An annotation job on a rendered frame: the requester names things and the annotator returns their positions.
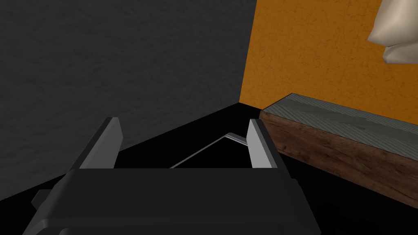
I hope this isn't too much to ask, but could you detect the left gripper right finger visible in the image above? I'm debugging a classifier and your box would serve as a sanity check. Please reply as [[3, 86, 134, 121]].
[[246, 119, 278, 169]]

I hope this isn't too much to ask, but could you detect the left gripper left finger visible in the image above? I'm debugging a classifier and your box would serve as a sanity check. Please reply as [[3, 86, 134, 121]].
[[68, 117, 124, 173]]

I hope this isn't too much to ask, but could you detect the brown wooden bed grey mattress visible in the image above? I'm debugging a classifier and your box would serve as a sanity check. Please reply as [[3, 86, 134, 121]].
[[259, 93, 418, 209]]

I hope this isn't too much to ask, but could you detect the cream pillow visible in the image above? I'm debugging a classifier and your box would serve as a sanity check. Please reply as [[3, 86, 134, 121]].
[[367, 0, 418, 65]]

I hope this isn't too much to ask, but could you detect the thin silver bar handle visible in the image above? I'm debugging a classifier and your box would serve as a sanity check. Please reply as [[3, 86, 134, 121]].
[[169, 132, 248, 169]]

